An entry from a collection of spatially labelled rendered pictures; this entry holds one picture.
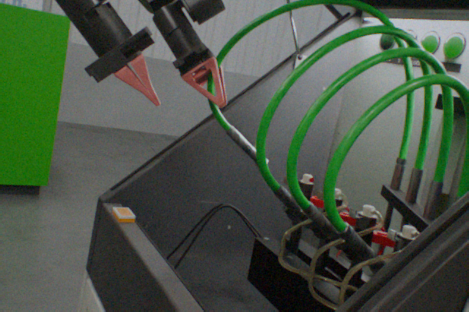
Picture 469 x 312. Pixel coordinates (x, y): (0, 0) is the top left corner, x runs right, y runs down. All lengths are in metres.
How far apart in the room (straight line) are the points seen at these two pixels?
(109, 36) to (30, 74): 3.34
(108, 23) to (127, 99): 6.66
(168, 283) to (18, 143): 3.40
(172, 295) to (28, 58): 3.39
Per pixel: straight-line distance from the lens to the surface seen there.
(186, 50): 0.99
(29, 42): 4.09
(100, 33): 0.77
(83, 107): 7.39
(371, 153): 1.26
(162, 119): 7.54
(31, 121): 4.16
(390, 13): 1.24
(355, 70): 0.76
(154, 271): 0.88
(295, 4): 1.00
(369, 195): 1.26
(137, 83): 0.78
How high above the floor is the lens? 1.30
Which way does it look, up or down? 9 degrees down
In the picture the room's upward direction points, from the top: 11 degrees clockwise
